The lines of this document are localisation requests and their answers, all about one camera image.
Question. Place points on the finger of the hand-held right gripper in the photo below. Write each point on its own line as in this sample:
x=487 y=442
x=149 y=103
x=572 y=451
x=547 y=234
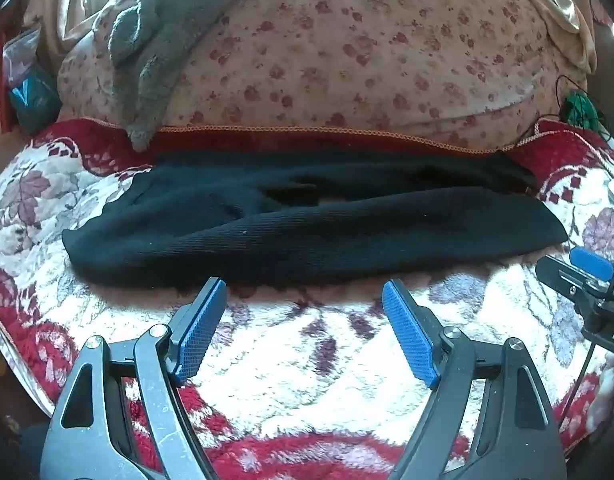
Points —
x=592 y=262

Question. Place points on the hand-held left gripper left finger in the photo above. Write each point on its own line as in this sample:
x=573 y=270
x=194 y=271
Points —
x=199 y=340

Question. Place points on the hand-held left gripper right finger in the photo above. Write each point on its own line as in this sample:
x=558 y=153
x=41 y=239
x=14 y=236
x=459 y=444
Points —
x=409 y=340

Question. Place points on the black pants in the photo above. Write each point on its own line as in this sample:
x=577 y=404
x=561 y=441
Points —
x=307 y=230

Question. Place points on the red white floral blanket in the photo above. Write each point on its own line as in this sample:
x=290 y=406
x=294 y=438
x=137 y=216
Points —
x=312 y=360

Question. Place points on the dark wooden furniture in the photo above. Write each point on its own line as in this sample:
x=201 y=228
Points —
x=609 y=75

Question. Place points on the beige curtain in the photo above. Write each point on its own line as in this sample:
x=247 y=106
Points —
x=562 y=10

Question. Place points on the teal bag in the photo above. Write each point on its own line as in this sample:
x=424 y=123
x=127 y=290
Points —
x=34 y=97

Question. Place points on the floral pink pillow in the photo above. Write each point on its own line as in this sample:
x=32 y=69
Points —
x=362 y=45

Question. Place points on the grey plush cloth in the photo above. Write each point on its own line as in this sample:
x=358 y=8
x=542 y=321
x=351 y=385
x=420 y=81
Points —
x=157 y=35

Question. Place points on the clear plastic bag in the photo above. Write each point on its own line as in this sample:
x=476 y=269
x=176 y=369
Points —
x=19 y=52

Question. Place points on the beige cloth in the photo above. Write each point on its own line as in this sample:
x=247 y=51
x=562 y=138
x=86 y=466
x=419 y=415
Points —
x=57 y=5

